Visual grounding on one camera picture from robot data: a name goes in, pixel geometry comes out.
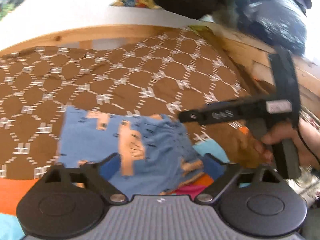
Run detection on wooden bed frame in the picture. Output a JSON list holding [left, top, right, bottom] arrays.
[[0, 24, 320, 120]]

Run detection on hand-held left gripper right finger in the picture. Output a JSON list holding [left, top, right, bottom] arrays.
[[196, 152, 285, 203]]

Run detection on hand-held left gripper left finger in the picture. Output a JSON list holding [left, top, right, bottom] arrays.
[[40, 154, 129, 203]]

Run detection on blue pants with orange print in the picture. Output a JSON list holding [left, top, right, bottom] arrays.
[[58, 106, 205, 196]]

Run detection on dark blue bag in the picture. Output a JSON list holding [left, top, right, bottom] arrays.
[[234, 0, 313, 57]]

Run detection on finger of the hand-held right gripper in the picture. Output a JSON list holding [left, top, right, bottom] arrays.
[[178, 99, 253, 130]]

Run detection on black cable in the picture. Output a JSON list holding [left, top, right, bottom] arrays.
[[299, 127, 320, 163]]

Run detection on person's right hand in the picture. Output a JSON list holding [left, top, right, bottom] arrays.
[[253, 119, 320, 170]]

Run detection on brown patterned blanket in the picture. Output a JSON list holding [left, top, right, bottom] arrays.
[[0, 26, 265, 180]]

